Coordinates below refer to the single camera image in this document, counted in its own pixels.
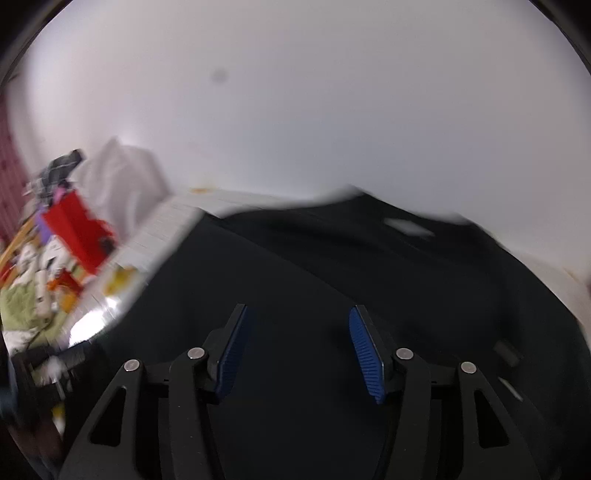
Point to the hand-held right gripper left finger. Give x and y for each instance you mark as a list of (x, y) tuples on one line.
[(233, 350)]

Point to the wooden bed frame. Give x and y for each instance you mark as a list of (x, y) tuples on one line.
[(13, 247)]

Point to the black shirt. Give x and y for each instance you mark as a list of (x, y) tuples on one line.
[(300, 258)]

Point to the purple cloth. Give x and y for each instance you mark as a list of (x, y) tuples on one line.
[(44, 228)]

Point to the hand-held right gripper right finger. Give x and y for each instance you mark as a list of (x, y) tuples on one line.
[(367, 355)]

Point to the fruit print tablecloth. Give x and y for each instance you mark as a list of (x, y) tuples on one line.
[(157, 230)]

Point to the maroon padded wall panel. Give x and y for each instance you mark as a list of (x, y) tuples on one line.
[(9, 175)]

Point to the red paper bag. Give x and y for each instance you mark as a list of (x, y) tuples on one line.
[(74, 226)]

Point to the green blanket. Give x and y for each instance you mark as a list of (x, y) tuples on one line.
[(18, 304)]

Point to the dark clothes pile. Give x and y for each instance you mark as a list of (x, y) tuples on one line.
[(57, 170)]

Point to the white plastic bag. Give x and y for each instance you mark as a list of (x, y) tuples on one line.
[(124, 184)]

